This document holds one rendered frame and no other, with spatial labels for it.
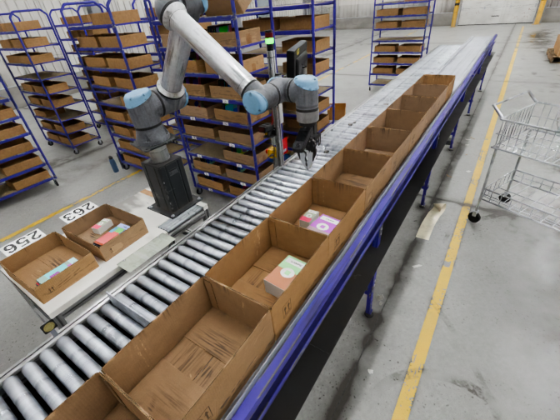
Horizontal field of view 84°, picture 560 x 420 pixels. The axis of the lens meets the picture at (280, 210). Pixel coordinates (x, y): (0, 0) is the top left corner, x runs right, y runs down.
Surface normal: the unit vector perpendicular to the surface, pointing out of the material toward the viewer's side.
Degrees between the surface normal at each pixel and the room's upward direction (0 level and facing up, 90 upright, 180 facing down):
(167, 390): 1
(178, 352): 0
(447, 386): 0
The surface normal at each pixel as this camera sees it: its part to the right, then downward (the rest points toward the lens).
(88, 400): 0.82, 0.26
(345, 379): -0.08, -0.82
